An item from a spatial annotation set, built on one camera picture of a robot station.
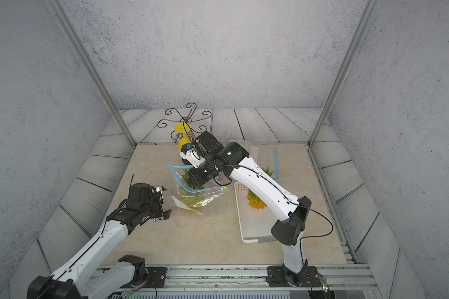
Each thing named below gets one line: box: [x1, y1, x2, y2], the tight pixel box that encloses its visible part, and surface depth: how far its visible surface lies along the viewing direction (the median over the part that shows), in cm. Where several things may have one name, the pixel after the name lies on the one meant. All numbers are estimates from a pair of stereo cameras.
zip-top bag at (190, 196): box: [167, 164, 230, 215], surface depth 66 cm
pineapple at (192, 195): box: [180, 168, 206, 211], surface depth 67 cm
